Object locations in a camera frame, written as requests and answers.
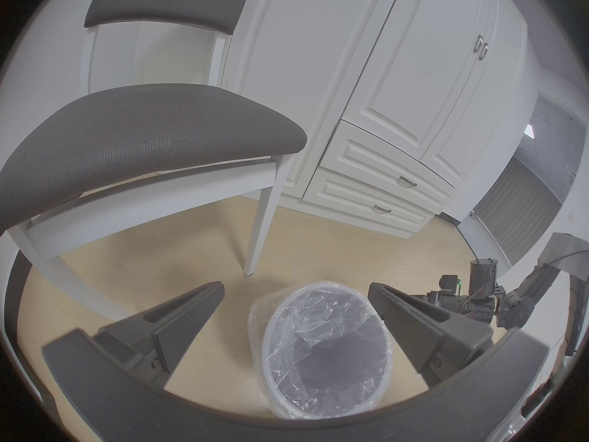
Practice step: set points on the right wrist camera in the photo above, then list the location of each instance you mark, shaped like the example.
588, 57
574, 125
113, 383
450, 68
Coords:
450, 282

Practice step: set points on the clear plastic bag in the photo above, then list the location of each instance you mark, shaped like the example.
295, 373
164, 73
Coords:
331, 311

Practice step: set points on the bed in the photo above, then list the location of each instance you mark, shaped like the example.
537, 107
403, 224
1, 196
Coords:
515, 200

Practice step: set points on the white wardrobe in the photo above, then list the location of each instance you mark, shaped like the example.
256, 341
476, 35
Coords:
414, 62

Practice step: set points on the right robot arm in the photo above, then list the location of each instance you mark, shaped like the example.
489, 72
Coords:
483, 274

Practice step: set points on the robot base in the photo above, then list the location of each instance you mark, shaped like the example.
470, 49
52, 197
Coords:
533, 385

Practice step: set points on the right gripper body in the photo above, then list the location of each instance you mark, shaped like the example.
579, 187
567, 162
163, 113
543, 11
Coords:
453, 301

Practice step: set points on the white chair grey seat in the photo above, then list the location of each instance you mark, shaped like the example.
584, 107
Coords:
138, 131

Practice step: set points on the white trash bin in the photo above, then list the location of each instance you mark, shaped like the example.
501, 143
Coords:
280, 398

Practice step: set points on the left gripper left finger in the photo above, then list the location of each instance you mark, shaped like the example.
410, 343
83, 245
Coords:
175, 325

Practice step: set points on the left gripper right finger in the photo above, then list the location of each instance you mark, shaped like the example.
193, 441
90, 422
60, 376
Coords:
428, 334

